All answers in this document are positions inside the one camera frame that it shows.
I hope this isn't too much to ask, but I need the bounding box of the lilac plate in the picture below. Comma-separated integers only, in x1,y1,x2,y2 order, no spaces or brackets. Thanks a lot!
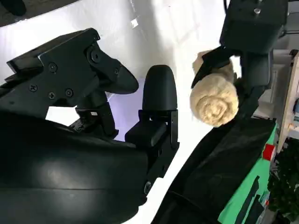
106,78,147,143

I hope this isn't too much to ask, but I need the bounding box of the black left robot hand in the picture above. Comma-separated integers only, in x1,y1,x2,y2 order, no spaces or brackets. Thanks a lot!
191,0,289,98

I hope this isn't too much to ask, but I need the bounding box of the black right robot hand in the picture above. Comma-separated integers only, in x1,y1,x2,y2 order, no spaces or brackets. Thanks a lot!
0,28,180,224

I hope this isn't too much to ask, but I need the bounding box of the beige towel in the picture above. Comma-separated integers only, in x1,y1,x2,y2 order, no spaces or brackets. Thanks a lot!
189,49,239,128

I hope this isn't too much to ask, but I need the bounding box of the white cabinet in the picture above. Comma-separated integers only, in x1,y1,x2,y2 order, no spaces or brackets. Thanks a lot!
272,49,299,150

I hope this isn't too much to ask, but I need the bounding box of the small red item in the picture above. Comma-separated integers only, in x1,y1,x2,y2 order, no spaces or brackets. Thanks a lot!
263,143,278,161

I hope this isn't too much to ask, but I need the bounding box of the black fabric cover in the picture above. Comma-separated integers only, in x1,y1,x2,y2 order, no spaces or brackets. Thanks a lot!
151,78,276,224

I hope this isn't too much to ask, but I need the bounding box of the dark green plant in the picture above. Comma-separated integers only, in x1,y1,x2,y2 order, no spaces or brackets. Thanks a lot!
267,137,299,222

